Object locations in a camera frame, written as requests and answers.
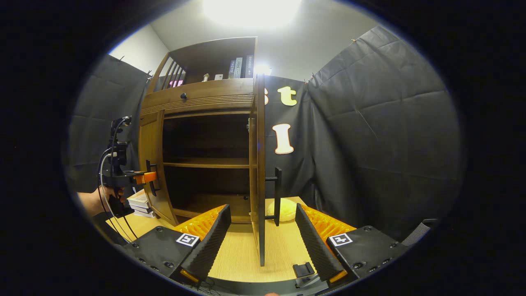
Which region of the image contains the grey webbing strap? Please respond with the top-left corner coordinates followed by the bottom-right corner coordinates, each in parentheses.
top-left (401, 219), bottom-right (438, 247)

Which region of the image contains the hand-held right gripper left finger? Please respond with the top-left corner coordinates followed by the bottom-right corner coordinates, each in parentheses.
top-left (121, 204), bottom-right (232, 286)

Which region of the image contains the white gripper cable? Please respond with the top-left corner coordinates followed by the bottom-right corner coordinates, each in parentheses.
top-left (99, 152), bottom-right (124, 241)

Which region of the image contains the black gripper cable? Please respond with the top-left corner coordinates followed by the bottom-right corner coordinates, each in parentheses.
top-left (98, 117), bottom-right (139, 244)

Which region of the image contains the large ceiling light panel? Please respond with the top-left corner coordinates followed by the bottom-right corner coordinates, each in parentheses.
top-left (201, 0), bottom-right (302, 28)

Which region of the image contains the black backdrop cloth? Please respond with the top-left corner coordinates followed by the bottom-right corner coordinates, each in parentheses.
top-left (62, 25), bottom-right (467, 243)

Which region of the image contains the brown wooden shoe cabinet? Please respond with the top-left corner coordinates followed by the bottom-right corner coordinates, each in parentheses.
top-left (138, 36), bottom-right (265, 224)

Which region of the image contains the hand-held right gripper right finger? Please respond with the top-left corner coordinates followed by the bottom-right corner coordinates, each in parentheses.
top-left (294, 203), bottom-right (407, 288)

